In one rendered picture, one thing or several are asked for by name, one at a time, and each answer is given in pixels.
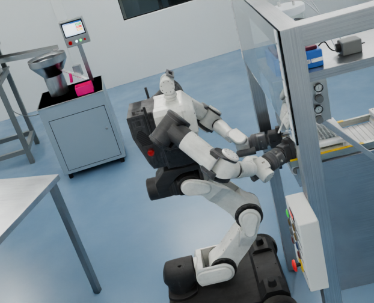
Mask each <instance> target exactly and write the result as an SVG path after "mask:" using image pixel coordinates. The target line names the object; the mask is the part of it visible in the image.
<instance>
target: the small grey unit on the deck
mask: <svg viewBox="0 0 374 303"><path fill-rule="evenodd" d="M335 46H336V48H335V47H334V48H335V51H336V52H337V53H340V54H342V55H343V56H347V55H351V54H355V53H359V52H362V51H363V48H362V41H361V38H359V37H357V36H356V35H353V36H350V37H346V38H342V39H339V40H337V43H336V44H335Z"/></svg>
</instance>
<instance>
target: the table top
mask: <svg viewBox="0 0 374 303"><path fill-rule="evenodd" d="M59 180H60V177H59V175H58V174H54V175H46V176H32V177H19V178H12V179H0V244H1V243H2V242H3V241H4V240H5V239H6V238H7V237H8V236H9V234H10V233H11V232H12V231H13V230H14V229H15V228H16V227H17V226H18V225H19V224H20V223H21V222H22V221H23V219H24V218H25V217H26V216H27V215H28V214H29V213H30V211H32V209H33V208H35V206H36V205H37V204H38V203H39V202H40V201H41V200H42V199H43V197H44V196H45V195H46V194H47V193H48V192H49V191H50V190H51V189H52V188H53V187H54V186H55V185H56V184H57V182H58V181H59Z"/></svg>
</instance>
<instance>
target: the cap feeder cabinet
mask: <svg viewBox="0 0 374 303"><path fill-rule="evenodd" d="M89 80H90V79H87V80H84V81H81V82H77V83H74V84H70V85H68V87H69V90H70V91H69V92H68V93H67V94H65V95H62V96H59V97H51V95H50V93H49V92H48V91H47V92H44V93H42V94H41V98H40V101H39V104H38V107H37V111H38V113H39V116H40V118H41V120H42V123H43V125H44V128H45V130H46V133H47V135H48V137H49V140H50V142H51V144H52V147H53V149H54V152H55V154H56V156H57V159H58V162H59V163H60V166H61V169H62V171H63V173H64V175H65V176H66V175H69V178H70V179H72V178H74V176H73V173H75V172H78V171H81V170H84V169H87V168H91V167H94V166H97V165H100V164H104V163H107V162H110V161H113V160H116V159H120V162H124V161H125V160H124V157H126V154H125V149H124V143H123V137H122V134H121V131H120V128H119V125H118V122H117V119H116V116H115V113H114V110H113V108H112V105H111V101H110V99H109V96H108V92H107V90H106V87H105V84H104V81H103V77H102V75H100V76H97V77H94V81H92V83H93V86H94V92H93V93H89V94H86V95H83V96H79V97H78V96H77V94H76V91H75V85H77V84H81V83H83V82H87V81H89Z"/></svg>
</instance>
